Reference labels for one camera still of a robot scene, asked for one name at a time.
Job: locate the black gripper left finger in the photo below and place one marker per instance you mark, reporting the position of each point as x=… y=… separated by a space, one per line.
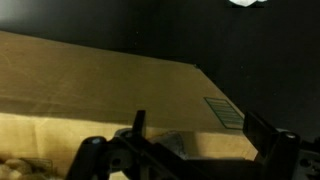
x=110 y=160

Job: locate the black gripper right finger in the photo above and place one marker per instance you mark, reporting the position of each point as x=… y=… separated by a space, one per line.
x=276 y=153

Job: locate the brown moose plush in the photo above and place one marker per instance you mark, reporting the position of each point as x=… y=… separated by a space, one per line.
x=20 y=168

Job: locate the large cardboard box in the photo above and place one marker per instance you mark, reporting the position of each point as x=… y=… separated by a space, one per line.
x=100 y=83

